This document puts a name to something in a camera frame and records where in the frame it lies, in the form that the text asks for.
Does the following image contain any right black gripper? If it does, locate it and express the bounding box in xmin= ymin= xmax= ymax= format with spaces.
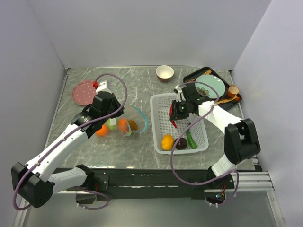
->
xmin=170 ymin=99 xmax=190 ymax=122

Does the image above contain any red chili pepper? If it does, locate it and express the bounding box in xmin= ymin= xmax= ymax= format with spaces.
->
xmin=169 ymin=104 xmax=178 ymax=129

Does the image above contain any green lime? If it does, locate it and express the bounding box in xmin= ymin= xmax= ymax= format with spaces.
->
xmin=106 ymin=118 xmax=118 ymax=131

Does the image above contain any orange tangerine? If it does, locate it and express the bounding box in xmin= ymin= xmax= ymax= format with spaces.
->
xmin=95 ymin=124 xmax=110 ymax=137
xmin=118 ymin=118 xmax=129 ymax=134

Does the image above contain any clear blue-zipper zip bag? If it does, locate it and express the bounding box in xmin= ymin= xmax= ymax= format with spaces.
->
xmin=95 ymin=104 xmax=148 ymax=139

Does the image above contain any brown kiwi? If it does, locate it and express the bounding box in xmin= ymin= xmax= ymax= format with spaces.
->
xmin=127 ymin=120 xmax=138 ymax=131

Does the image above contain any green chili pepper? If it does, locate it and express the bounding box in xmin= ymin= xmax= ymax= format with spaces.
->
xmin=186 ymin=130 xmax=197 ymax=149

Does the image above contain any dark purple mangosteen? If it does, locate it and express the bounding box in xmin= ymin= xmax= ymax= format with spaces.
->
xmin=175 ymin=138 xmax=187 ymax=150

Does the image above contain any yellow orange persimmon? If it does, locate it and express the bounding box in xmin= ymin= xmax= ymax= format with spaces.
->
xmin=161 ymin=134 xmax=174 ymax=151

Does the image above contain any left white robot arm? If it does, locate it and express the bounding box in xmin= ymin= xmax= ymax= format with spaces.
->
xmin=11 ymin=91 xmax=125 ymax=208

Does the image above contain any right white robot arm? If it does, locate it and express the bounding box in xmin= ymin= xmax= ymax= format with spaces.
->
xmin=169 ymin=84 xmax=261 ymax=188

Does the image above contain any pink dotted plate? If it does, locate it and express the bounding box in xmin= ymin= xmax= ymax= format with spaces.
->
xmin=71 ymin=80 xmax=96 ymax=106

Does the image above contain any white plastic basket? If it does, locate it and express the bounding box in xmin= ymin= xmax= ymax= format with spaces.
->
xmin=150 ymin=93 xmax=210 ymax=155

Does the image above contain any light green plate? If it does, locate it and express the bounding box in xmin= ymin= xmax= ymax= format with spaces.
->
xmin=195 ymin=75 xmax=225 ymax=99

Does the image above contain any black tray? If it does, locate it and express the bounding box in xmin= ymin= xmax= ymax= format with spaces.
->
xmin=182 ymin=67 xmax=241 ymax=111

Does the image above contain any wooden fork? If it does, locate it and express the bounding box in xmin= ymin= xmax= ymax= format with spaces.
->
xmin=184 ymin=70 xmax=212 ymax=83

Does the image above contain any white patterned bowl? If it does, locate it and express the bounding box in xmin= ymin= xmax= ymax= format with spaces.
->
xmin=156 ymin=65 xmax=174 ymax=82

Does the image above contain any wooden spoon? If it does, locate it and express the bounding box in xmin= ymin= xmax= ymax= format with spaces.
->
xmin=216 ymin=96 xmax=241 ymax=105

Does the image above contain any orange small cup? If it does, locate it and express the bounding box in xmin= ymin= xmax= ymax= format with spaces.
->
xmin=227 ymin=84 xmax=239 ymax=98

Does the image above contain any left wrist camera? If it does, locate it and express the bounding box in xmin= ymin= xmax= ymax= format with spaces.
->
xmin=93 ymin=80 xmax=112 ymax=94

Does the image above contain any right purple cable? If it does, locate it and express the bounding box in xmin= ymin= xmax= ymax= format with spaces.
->
xmin=169 ymin=81 xmax=240 ymax=206

